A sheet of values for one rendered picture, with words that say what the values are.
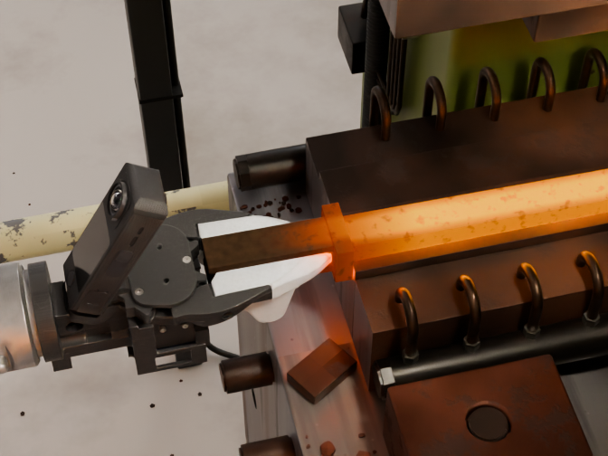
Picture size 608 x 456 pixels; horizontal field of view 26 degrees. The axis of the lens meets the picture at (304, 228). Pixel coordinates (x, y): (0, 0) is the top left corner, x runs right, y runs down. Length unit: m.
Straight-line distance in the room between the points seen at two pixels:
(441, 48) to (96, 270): 0.40
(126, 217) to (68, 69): 1.67
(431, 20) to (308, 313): 0.38
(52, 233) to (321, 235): 0.56
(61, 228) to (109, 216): 0.57
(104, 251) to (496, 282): 0.28
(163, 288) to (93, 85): 1.59
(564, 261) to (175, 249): 0.28
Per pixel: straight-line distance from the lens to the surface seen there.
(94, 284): 0.90
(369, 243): 0.94
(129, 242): 0.88
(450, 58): 1.13
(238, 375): 1.03
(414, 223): 0.95
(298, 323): 1.02
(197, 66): 2.50
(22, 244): 1.45
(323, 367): 0.98
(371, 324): 0.92
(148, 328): 0.93
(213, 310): 0.91
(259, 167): 1.07
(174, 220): 0.96
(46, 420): 2.06
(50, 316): 0.92
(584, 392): 1.00
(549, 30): 0.80
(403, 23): 0.70
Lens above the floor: 1.76
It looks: 52 degrees down
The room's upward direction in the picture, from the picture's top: straight up
